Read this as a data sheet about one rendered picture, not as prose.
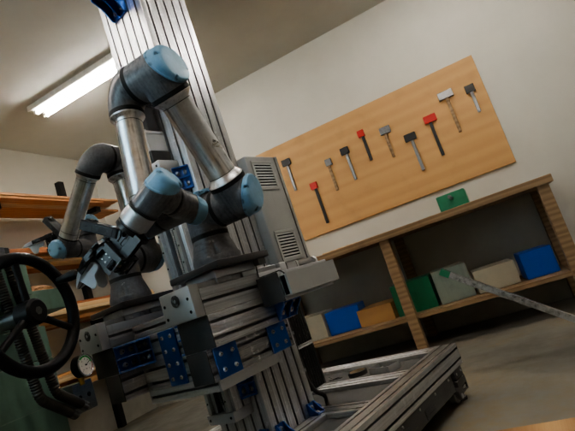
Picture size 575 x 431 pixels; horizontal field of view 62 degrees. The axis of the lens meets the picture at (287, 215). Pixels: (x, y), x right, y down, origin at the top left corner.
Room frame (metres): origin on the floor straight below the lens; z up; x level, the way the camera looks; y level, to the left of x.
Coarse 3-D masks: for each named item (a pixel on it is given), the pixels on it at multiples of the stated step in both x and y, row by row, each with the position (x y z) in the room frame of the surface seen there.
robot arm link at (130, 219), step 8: (128, 208) 1.07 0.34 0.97; (120, 216) 1.08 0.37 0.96; (128, 216) 1.07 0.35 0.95; (136, 216) 1.07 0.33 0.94; (128, 224) 1.07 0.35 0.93; (136, 224) 1.08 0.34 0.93; (144, 224) 1.08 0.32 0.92; (152, 224) 1.11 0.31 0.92; (136, 232) 1.09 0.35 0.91; (144, 232) 1.10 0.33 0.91
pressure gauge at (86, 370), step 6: (84, 354) 1.35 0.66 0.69; (72, 360) 1.34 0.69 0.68; (78, 360) 1.33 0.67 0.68; (84, 360) 1.35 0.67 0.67; (90, 360) 1.37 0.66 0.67; (72, 366) 1.33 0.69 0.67; (78, 366) 1.32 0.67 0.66; (84, 366) 1.35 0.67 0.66; (90, 366) 1.37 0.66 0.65; (72, 372) 1.33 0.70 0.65; (78, 372) 1.33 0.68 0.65; (84, 372) 1.34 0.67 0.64; (90, 372) 1.36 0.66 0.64; (78, 378) 1.35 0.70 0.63
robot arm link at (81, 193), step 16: (96, 144) 1.79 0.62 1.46; (80, 160) 1.75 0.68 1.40; (96, 160) 1.75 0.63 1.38; (112, 160) 1.79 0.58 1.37; (80, 176) 1.75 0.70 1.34; (96, 176) 1.77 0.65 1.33; (80, 192) 1.78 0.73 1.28; (80, 208) 1.80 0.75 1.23; (64, 224) 1.81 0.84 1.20; (64, 240) 1.83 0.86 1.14; (64, 256) 1.84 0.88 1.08
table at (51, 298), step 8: (56, 288) 1.40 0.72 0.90; (32, 296) 1.19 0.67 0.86; (40, 296) 1.34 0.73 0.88; (48, 296) 1.36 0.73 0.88; (56, 296) 1.39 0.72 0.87; (0, 304) 1.10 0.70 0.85; (16, 304) 1.14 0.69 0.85; (48, 304) 1.36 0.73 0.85; (56, 304) 1.39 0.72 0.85; (64, 304) 1.42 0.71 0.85; (0, 312) 1.11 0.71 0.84; (48, 312) 1.42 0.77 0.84
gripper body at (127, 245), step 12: (120, 228) 1.08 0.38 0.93; (108, 240) 1.11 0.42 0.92; (120, 240) 1.11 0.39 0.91; (132, 240) 1.09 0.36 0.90; (144, 240) 1.11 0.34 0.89; (96, 252) 1.10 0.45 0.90; (108, 252) 1.09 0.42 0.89; (120, 252) 1.10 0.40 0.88; (132, 252) 1.12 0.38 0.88; (108, 264) 1.09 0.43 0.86; (120, 264) 1.11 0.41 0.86
